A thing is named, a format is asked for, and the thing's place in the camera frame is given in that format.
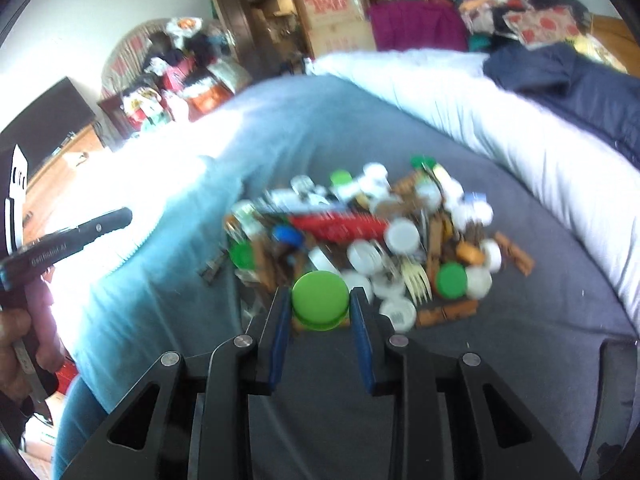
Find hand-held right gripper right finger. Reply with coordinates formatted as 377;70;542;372
349;286;583;480

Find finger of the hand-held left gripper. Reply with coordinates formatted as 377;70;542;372
15;207;133;273

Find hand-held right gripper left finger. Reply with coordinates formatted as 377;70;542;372
60;285;293;480

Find person's left hand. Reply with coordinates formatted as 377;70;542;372
0;280;66;401

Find wooden cabinet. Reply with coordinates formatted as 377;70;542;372
20;125;108;256

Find cream plastic fork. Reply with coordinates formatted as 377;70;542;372
400;260;433;306

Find black television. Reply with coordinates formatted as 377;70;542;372
0;76;96;181

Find metal clip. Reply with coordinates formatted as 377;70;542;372
200;252;228;283

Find blue bottle cap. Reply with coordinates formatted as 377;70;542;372
272;225;305;248

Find red snack packet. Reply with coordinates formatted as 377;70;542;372
287;212;391;243

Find pile of caps and clothespins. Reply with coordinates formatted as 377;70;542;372
225;170;536;328

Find pile of bags and boxes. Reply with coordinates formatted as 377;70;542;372
97;16;253;136

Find person's blue jeans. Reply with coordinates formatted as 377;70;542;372
52;375;113;478

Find round striped board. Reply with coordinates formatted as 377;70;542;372
100;17;176;101

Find wooden door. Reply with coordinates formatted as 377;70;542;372
200;0;261;81

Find white duvet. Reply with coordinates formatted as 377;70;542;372
312;49;640;306

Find large plain cardboard box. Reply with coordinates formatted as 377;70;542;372
310;15;376;56

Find magenta cloth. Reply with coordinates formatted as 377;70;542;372
367;0;471;53

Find navy jacket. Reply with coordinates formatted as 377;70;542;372
482;42;640;171

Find pile of clothes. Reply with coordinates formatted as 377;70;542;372
417;0;628;73

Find wooden headboard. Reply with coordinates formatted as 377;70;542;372
590;14;640;76

